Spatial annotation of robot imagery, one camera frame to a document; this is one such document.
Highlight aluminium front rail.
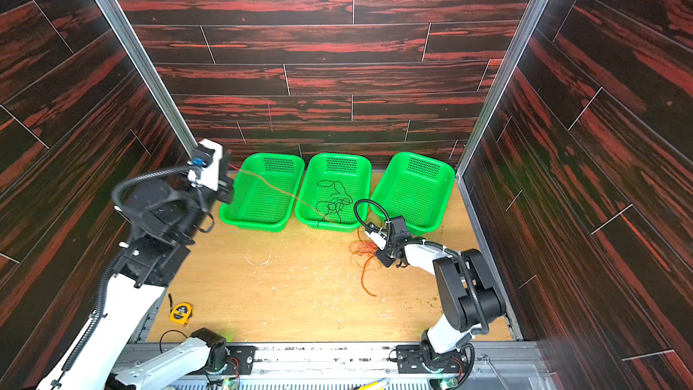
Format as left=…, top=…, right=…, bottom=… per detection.
left=113, top=342, right=553, bottom=390

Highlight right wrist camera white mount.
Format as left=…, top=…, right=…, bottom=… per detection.
left=365, top=227, right=388, bottom=250

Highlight green plastic basket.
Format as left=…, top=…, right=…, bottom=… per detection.
left=294, top=153, right=372, bottom=232
left=370, top=152, right=455, bottom=236
left=219, top=153, right=305, bottom=232

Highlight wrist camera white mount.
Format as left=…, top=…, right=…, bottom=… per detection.
left=365, top=227, right=388, bottom=250
left=188, top=139, right=224, bottom=191

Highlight right green plastic basket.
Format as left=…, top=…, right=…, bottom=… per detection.
left=370, top=152, right=455, bottom=236

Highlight middle green plastic basket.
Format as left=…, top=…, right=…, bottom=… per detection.
left=294, top=153, right=372, bottom=232

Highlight left green plastic basket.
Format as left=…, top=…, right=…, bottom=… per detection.
left=219, top=153, right=305, bottom=232

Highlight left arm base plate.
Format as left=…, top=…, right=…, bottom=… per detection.
left=191, top=344, right=257, bottom=377

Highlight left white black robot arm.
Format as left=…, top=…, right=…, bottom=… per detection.
left=39, top=162, right=233, bottom=389

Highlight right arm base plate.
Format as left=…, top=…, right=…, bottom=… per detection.
left=388, top=343, right=473, bottom=376

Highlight red cable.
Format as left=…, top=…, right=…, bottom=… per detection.
left=348, top=226, right=380, bottom=269

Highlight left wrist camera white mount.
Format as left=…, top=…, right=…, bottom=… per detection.
left=188, top=139, right=224, bottom=191

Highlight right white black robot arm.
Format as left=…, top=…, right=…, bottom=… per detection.
left=354, top=199, right=506, bottom=373

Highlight yellow pencil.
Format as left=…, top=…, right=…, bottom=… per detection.
left=352, top=378, right=390, bottom=390

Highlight yellow tape measure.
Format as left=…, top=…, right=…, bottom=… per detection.
left=169, top=303, right=193, bottom=326

